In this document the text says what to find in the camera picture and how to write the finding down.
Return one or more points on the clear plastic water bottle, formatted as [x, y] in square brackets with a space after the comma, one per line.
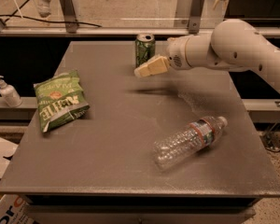
[197, 135]

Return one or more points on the metal railing bracket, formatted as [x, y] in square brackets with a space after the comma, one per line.
[69, 16]
[195, 15]

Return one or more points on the white paper sheet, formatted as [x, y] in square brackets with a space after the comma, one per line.
[7, 150]

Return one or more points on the white pump dispenser bottle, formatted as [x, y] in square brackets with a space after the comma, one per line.
[9, 94]

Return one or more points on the right metal railing bracket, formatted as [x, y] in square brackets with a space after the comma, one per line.
[195, 15]

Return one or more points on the left metal railing bracket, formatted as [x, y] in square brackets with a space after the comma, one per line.
[69, 16]

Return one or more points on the cardboard box with print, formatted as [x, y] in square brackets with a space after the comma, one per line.
[12, 210]

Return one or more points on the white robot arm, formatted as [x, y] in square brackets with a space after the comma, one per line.
[234, 45]

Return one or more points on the green soda can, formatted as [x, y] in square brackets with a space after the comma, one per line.
[144, 48]

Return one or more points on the green chip bag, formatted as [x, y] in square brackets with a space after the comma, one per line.
[60, 100]

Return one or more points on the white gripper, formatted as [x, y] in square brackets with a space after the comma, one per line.
[176, 54]

